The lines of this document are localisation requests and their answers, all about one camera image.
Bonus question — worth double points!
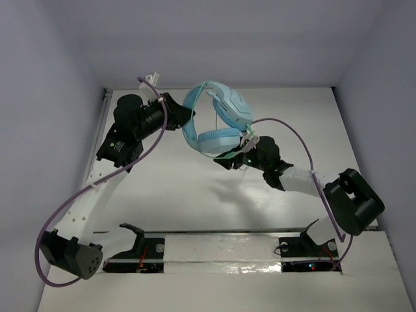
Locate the green headphone cable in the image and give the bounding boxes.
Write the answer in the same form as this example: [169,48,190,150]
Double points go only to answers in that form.
[188,81,261,172]

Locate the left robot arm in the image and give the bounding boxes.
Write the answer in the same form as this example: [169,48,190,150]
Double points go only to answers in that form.
[35,93,195,280]

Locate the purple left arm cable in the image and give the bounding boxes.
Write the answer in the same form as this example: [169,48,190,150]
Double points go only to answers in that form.
[34,77,169,287]

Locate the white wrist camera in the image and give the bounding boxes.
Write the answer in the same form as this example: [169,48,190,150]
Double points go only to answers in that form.
[239,133,259,153]
[137,72,160,101]

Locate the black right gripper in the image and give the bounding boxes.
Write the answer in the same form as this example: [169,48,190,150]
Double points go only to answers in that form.
[213,136,268,172]

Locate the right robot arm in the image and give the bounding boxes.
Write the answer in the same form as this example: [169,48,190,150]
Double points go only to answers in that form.
[214,136,385,255]

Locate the light blue headphones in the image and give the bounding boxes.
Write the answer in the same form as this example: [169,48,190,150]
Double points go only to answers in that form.
[182,80,254,156]

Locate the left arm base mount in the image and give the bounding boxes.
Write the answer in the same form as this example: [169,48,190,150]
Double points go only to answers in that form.
[96,223,165,273]

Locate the white front panel board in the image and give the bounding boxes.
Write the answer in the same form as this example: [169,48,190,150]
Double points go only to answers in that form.
[39,231,412,311]

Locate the aluminium rail strip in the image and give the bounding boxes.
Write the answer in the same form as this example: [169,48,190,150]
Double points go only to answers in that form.
[139,226,380,235]

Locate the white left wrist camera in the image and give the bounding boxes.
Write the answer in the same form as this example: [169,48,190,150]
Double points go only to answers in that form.
[137,72,160,101]

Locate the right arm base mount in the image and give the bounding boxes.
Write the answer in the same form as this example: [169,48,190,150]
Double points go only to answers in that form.
[274,219,343,272]

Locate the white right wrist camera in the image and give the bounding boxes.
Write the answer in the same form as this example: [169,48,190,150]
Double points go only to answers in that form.
[239,133,259,153]

